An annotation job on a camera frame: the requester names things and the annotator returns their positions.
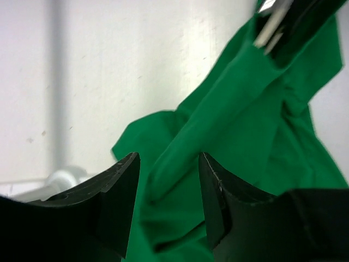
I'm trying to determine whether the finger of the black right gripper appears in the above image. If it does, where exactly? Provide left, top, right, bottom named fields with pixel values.
left=272, top=0, right=346, bottom=63

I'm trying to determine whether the green t-shirt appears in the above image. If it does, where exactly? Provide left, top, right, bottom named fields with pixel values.
left=112, top=13, right=347, bottom=261

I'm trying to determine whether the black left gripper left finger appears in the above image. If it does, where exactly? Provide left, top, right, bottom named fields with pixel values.
left=1, top=152, right=140, bottom=261

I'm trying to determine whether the white rack base foot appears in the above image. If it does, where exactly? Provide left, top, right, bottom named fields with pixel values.
left=1, top=166, right=90, bottom=203

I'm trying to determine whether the cream hanger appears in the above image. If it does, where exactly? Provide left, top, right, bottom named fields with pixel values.
left=254, top=0, right=293, bottom=55

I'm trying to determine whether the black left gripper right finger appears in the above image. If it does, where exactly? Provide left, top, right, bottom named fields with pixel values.
left=198, top=153, right=348, bottom=262

